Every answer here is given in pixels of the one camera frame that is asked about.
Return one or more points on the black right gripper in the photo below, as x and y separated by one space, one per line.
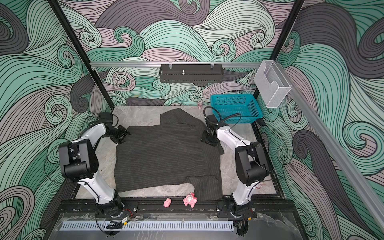
203 138

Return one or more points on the clear plastic wall bin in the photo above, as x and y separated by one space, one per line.
272 82

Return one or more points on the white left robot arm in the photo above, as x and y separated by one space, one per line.
79 163

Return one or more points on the pink white figurine toy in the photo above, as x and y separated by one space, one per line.
260 185

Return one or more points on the white slotted cable duct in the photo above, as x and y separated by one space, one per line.
174 225

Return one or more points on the pink plush pig toy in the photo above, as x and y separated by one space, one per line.
190 200

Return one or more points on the black wall shelf tray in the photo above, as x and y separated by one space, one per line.
199 74

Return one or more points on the aluminium wall rail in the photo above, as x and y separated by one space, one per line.
138 64

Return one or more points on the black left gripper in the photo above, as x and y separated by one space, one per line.
121 139

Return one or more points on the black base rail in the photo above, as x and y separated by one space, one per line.
223 208

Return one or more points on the dark grey pinstripe shirt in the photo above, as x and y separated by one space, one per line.
171 153

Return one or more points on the teal plastic basket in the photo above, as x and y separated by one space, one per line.
244 104

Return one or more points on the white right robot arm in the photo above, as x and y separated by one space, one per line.
249 162

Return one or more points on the pink poker chip stack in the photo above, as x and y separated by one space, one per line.
200 104

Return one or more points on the small pink toy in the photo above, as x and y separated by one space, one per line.
167 203

